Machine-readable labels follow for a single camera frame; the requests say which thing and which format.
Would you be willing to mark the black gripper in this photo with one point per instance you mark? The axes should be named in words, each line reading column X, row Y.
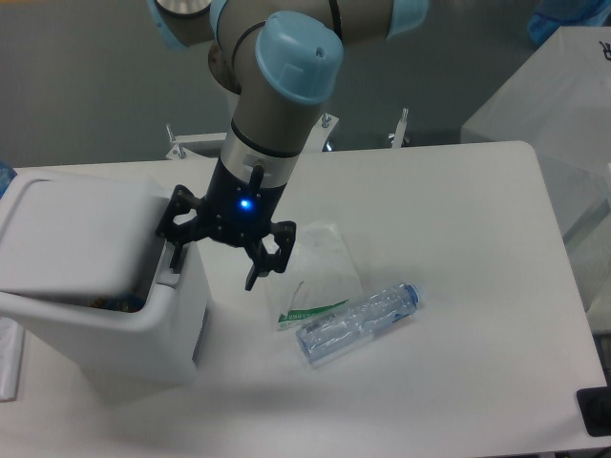
column 233, row 212

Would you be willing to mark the white push-button trash can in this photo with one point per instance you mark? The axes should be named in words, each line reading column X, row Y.
column 83, row 269

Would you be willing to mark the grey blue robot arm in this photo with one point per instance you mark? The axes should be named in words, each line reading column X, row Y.
column 285, row 57

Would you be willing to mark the clear plastic bag green strip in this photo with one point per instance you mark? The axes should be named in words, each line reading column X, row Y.
column 320, row 276

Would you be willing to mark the clear plastic water bottle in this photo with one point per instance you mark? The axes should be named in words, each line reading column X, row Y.
column 340, row 330

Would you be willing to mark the blue object at left edge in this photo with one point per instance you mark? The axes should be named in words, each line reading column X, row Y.
column 7, row 174

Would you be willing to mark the black device at table edge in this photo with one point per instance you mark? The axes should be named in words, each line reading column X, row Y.
column 594, row 406

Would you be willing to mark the white metal base frame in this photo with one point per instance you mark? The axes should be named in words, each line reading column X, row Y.
column 182, row 147

